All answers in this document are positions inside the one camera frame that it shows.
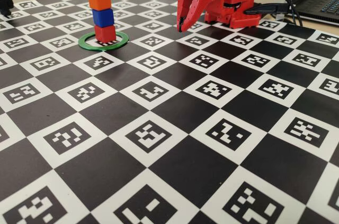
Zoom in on black device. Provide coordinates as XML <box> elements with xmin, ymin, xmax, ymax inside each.
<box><xmin>0</xmin><ymin>0</ymin><xmax>14</xmax><ymax>19</ymax></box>

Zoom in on red cube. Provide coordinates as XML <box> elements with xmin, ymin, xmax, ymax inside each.
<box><xmin>94</xmin><ymin>24</ymin><xmax>117</xmax><ymax>42</ymax></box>

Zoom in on blue cube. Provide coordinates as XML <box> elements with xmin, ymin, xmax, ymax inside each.
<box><xmin>92</xmin><ymin>8</ymin><xmax>114</xmax><ymax>28</ymax></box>

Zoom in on checkerboard marker mat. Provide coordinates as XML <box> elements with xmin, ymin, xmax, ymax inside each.
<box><xmin>0</xmin><ymin>0</ymin><xmax>339</xmax><ymax>224</ymax></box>

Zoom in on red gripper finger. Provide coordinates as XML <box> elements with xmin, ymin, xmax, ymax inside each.
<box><xmin>176</xmin><ymin>0</ymin><xmax>197</xmax><ymax>32</ymax></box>
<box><xmin>180</xmin><ymin>0</ymin><xmax>210</xmax><ymax>33</ymax></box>

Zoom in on green ring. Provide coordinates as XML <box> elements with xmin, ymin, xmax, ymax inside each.
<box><xmin>78</xmin><ymin>32</ymin><xmax>130</xmax><ymax>51</ymax></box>

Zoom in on red robot base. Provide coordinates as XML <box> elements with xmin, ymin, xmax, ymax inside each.
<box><xmin>203</xmin><ymin>0</ymin><xmax>262</xmax><ymax>29</ymax></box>

